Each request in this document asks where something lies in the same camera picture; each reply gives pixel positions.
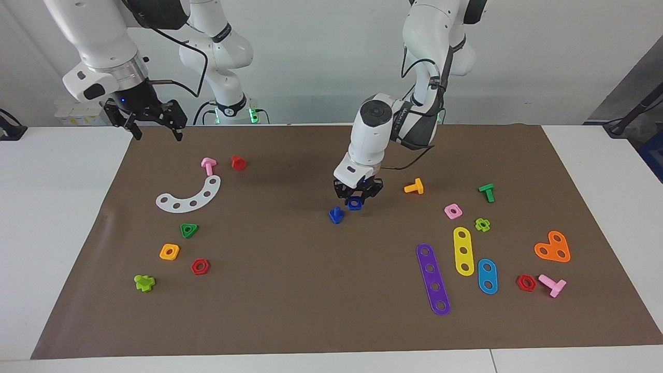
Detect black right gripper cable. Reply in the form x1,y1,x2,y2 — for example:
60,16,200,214
148,23,209,99

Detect purple four-hole plate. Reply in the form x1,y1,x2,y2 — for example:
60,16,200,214
415,243,452,317

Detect black pole stand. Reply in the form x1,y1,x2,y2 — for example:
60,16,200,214
603,83,663,138

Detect white box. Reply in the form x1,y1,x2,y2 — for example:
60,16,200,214
54,100,112,126

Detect brown table mat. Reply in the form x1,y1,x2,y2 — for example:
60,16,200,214
30,123,663,360

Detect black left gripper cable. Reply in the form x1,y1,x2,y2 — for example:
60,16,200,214
381,31,467,172

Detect orange angled three-hole plate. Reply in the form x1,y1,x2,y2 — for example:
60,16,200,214
534,231,571,263

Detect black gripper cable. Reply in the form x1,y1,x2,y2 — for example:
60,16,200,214
381,31,467,172
148,23,209,99

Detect yellow three-hole plate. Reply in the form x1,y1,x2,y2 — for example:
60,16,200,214
453,226,475,277

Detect black base cable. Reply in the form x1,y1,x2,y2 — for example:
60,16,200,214
193,101,217,126

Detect blue crate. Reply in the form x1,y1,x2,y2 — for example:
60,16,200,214
636,130,663,183

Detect black clamp device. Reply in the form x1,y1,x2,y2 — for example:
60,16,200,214
0,108,27,141

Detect white curved five-hole plate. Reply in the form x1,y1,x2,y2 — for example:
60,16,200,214
155,175,222,213

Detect blue two-hole plate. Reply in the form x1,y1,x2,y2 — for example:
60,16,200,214
477,258,499,295

